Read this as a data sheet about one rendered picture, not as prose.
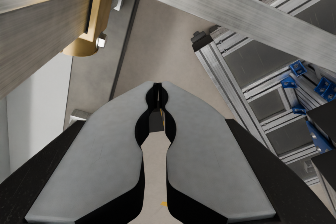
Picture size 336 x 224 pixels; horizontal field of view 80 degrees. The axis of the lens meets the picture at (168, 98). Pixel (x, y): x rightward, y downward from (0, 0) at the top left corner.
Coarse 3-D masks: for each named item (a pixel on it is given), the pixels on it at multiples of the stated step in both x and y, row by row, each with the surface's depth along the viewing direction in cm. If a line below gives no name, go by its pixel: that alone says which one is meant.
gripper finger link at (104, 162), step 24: (120, 96) 10; (144, 96) 10; (96, 120) 8; (120, 120) 8; (144, 120) 9; (72, 144) 7; (96, 144) 7; (120, 144) 7; (72, 168) 6; (96, 168) 6; (120, 168) 6; (48, 192) 6; (72, 192) 6; (96, 192) 6; (120, 192) 6; (48, 216) 5; (72, 216) 5; (96, 216) 5; (120, 216) 6
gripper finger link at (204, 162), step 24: (168, 96) 10; (192, 96) 10; (168, 120) 9; (192, 120) 8; (216, 120) 8; (192, 144) 7; (216, 144) 7; (168, 168) 6; (192, 168) 6; (216, 168) 6; (240, 168) 6; (168, 192) 6; (192, 192) 6; (216, 192) 6; (240, 192) 6; (264, 192) 6; (192, 216) 6; (216, 216) 5; (240, 216) 5; (264, 216) 5
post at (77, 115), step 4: (72, 112) 40; (76, 112) 40; (80, 112) 40; (84, 112) 41; (72, 116) 39; (76, 116) 39; (80, 116) 39; (84, 116) 40; (88, 116) 40; (72, 120) 39; (76, 120) 39
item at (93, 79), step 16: (128, 0) 30; (112, 16) 31; (128, 16) 31; (112, 32) 33; (128, 32) 34; (112, 48) 34; (80, 64) 35; (96, 64) 36; (112, 64) 36; (80, 80) 37; (96, 80) 37; (112, 80) 37; (80, 96) 39; (96, 96) 39; (112, 96) 44; (64, 128) 43
